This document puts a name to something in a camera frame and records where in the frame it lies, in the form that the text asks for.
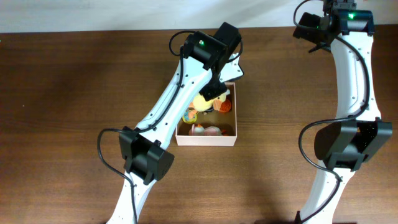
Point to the yellow rattle drum toy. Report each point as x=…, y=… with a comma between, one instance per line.
x=189, y=117

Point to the yellow plush duck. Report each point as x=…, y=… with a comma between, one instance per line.
x=200, y=104

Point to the white duck toy pink hat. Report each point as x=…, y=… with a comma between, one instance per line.
x=199, y=130

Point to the orange round disc toy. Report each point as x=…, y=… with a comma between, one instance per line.
x=226, y=106

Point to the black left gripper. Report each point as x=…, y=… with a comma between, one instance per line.
x=214, y=94

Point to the pink square wooden box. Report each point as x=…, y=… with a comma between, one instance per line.
x=223, y=121

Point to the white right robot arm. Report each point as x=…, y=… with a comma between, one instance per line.
x=357, y=132

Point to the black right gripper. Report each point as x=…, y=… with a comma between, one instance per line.
x=323, y=45

